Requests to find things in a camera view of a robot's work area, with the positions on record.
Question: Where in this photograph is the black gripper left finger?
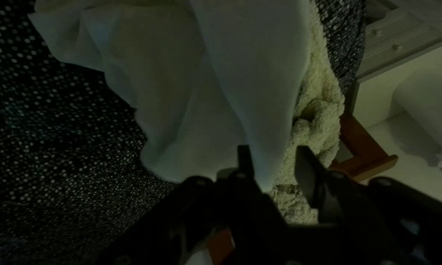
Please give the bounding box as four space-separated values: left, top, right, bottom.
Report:
228 144 287 232

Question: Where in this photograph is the brown wooden bed frame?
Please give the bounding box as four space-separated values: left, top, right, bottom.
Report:
328 109 400 184

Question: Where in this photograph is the white drawer cabinet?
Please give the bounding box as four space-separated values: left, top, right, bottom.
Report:
355 0 442 82

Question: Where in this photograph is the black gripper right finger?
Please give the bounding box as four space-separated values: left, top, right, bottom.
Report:
294 144 361 225

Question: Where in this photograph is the white fabric bundle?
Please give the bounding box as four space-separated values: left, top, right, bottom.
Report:
392 63 442 170

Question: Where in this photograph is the cream fluffy blanket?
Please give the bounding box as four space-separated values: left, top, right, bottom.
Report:
266 13 347 225

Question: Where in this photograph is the black white speckled pillow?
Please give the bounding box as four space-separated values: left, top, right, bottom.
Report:
0 0 367 265

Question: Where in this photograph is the white cloth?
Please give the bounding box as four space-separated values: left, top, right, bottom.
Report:
28 0 315 192

